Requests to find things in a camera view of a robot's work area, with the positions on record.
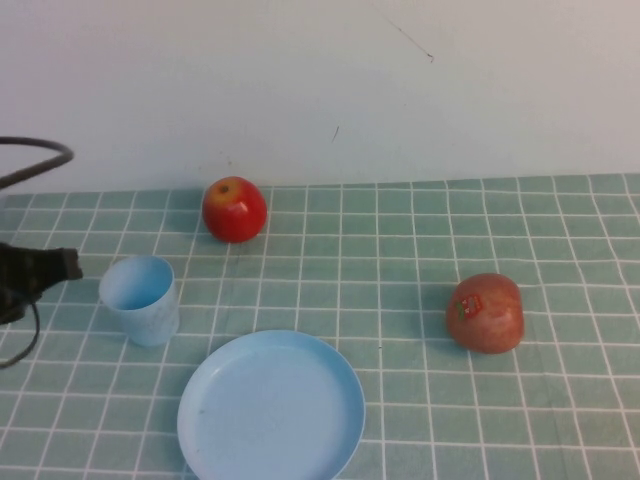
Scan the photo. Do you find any light blue plastic cup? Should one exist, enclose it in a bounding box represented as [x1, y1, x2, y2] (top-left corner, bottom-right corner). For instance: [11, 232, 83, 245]
[98, 254, 180, 348]

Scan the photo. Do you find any light blue plastic plate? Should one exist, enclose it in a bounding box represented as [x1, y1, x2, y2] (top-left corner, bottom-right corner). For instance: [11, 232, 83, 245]
[176, 329, 367, 480]

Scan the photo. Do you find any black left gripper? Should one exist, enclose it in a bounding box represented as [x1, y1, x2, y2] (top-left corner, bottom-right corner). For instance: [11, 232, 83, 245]
[0, 242, 85, 326]

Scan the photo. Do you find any dull red apple with sticker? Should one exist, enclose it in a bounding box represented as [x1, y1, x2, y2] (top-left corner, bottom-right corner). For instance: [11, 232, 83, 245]
[445, 272, 526, 356]

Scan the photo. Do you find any shiny red apple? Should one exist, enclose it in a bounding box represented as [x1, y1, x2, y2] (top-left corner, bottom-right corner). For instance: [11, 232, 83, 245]
[201, 175, 269, 245]

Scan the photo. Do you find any thick black camera cable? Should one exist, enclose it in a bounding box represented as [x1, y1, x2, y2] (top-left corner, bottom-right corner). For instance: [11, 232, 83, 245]
[0, 136, 75, 190]

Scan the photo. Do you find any green checked tablecloth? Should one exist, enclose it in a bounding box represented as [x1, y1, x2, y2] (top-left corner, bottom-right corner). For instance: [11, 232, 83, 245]
[0, 172, 640, 480]

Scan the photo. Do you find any thin black cable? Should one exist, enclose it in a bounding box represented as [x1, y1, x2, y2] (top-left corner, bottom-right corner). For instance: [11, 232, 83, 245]
[0, 298, 42, 370]

